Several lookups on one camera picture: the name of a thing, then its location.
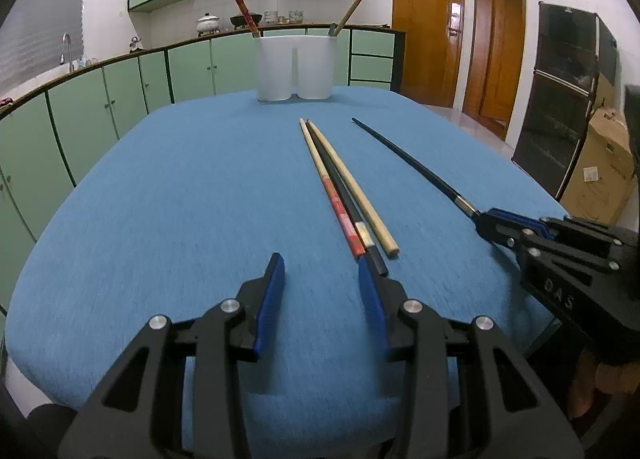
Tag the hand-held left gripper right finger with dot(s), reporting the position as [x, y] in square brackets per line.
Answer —
[372, 309]

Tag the white two-compartment utensil holder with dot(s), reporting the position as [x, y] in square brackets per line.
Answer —
[275, 69]

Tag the black glass-front cabinet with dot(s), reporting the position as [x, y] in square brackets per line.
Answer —
[560, 99]

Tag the flat cardboard sheet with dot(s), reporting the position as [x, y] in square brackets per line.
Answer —
[606, 91]

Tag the steel kettle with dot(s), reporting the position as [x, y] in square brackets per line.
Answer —
[135, 43]

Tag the grey window blind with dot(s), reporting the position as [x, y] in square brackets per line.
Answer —
[45, 29]

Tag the dark brown chopstick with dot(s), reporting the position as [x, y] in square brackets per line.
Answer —
[351, 211]

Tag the silver cooking pot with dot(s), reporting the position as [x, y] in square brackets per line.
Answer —
[207, 23]

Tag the black chopstick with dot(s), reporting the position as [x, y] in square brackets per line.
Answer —
[414, 165]

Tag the blue tablecloth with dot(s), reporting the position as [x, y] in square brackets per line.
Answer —
[200, 189]

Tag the glass jar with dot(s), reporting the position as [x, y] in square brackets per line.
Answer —
[296, 16]
[270, 17]

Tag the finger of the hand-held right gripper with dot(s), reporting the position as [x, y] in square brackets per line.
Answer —
[497, 231]
[515, 218]

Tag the person's right hand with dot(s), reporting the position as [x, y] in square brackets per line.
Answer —
[582, 389]

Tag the beige wooden chopstick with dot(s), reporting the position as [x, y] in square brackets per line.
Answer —
[350, 11]
[367, 211]

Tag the closed wooden door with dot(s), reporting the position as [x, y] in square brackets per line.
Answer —
[425, 24]

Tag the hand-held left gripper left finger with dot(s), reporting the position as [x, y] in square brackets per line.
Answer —
[267, 309]

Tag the open wooden door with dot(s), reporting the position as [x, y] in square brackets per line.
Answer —
[495, 49]

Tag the tall cardboard box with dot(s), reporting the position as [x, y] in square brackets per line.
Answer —
[597, 169]

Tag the person's dark pants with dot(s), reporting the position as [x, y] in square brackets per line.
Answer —
[47, 426]

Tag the red-tipped wooden chopstick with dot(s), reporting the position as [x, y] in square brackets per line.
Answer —
[341, 211]
[245, 14]

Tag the black wok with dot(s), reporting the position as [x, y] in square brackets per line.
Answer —
[237, 19]

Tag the steel kitchen faucet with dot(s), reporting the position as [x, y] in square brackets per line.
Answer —
[66, 46]

